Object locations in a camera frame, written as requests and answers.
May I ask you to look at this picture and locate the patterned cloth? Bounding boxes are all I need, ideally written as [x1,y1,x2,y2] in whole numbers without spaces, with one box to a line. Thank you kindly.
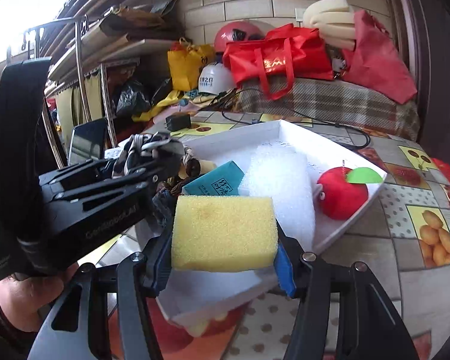
[112,132,185,180]

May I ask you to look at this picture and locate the black plastic bag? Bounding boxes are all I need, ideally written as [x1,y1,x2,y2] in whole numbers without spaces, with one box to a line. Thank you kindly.
[113,78,152,117]

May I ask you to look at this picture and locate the cream foam roll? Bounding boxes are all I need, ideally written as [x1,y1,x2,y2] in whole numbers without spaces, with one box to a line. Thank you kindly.
[302,0,357,51]

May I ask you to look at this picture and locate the dark wooden door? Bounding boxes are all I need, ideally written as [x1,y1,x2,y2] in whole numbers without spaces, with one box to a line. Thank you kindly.
[390,0,450,164]

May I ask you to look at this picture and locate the red plush apple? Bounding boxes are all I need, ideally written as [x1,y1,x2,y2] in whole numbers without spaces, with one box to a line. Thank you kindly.
[317,163,383,221]

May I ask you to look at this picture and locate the white shallow tray box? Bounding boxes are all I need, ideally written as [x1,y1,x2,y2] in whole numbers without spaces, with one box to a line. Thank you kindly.
[157,120,386,327]

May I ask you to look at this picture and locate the black cable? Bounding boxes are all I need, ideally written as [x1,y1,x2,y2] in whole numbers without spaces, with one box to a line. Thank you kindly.
[209,87,372,151]

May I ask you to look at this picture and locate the fruit pattern tablecloth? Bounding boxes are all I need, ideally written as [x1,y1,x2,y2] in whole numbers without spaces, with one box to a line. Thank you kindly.
[78,109,450,360]

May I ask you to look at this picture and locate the dark red cloth bag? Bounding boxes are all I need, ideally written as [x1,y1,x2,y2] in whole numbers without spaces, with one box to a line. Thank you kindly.
[341,10,417,105]

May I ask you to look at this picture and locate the teal packet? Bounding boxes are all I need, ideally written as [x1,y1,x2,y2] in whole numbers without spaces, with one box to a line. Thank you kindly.
[182,161,245,196]

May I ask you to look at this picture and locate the person left hand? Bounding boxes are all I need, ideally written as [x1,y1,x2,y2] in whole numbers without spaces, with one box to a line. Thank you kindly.
[0,263,79,332]

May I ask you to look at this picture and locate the plaid covered cabinet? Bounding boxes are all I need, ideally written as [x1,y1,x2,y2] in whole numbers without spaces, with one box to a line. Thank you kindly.
[232,78,420,141]

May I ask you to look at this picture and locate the white foam block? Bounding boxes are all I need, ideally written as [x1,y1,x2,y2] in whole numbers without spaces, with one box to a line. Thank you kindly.
[238,142,315,250]

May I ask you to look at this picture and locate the black phone on mount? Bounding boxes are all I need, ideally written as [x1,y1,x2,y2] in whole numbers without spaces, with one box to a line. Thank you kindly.
[68,118,108,165]

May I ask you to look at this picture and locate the yellow rectangular sponge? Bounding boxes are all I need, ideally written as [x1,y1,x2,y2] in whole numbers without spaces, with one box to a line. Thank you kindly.
[171,196,278,272]

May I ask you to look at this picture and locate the white helmet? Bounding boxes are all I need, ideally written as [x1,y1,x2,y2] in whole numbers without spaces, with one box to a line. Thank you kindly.
[198,63,236,95]

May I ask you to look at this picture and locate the metal shelf rack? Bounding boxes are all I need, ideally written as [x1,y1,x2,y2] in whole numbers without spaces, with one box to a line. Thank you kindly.
[7,5,181,159]

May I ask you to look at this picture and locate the black power adapter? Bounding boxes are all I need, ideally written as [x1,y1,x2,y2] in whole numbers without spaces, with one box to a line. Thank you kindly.
[165,112,192,132]

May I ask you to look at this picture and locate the yellow shopping bag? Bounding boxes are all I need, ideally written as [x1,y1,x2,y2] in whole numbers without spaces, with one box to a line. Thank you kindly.
[167,37,215,92]

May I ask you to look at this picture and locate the red helmet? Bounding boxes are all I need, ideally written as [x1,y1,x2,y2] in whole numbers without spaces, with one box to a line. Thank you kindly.
[214,21,265,53]

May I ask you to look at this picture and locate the white wall switch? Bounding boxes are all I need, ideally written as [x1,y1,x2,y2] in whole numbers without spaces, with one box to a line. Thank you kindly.
[294,7,305,22]

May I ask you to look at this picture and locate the red tote bag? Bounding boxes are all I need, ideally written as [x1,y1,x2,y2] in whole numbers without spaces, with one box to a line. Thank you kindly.
[223,24,334,101]

